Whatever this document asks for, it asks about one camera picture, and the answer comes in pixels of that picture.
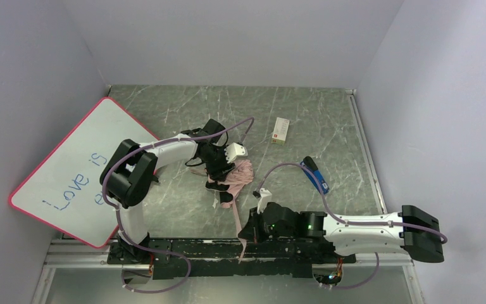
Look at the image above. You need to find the purple cable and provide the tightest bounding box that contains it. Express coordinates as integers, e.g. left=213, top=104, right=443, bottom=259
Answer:
left=252, top=162, right=449, bottom=291
left=101, top=117, right=256, bottom=294

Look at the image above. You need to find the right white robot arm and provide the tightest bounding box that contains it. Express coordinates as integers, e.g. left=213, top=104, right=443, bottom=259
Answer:
left=238, top=202, right=444, bottom=263

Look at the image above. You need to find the red framed whiteboard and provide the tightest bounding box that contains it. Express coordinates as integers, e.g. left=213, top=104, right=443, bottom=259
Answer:
left=8, top=98, right=157, bottom=248

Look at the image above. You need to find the small white cardboard box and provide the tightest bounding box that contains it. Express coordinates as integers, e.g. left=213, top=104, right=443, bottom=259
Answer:
left=271, top=117, right=290, bottom=145

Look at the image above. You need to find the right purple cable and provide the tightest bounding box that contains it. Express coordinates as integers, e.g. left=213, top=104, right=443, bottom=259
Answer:
left=252, top=162, right=449, bottom=291

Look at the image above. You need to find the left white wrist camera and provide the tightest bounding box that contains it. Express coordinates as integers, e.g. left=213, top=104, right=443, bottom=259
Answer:
left=225, top=142, right=248, bottom=163

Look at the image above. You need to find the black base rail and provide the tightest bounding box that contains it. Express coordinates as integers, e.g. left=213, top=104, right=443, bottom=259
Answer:
left=106, top=238, right=356, bottom=280

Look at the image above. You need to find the aluminium frame rail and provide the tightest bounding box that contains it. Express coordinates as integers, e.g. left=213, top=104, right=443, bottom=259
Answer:
left=33, top=239, right=424, bottom=303

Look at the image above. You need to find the blue marker pen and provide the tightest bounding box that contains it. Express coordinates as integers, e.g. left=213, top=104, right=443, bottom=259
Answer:
left=300, top=156, right=330, bottom=194

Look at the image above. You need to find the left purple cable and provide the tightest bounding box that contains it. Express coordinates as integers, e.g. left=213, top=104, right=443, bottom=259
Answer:
left=101, top=117, right=256, bottom=294

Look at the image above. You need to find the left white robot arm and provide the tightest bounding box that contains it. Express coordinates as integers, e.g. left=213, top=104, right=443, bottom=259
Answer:
left=99, top=119, right=248, bottom=262

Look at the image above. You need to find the pink and black umbrella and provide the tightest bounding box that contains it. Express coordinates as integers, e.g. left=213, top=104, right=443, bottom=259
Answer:
left=190, top=160, right=254, bottom=261

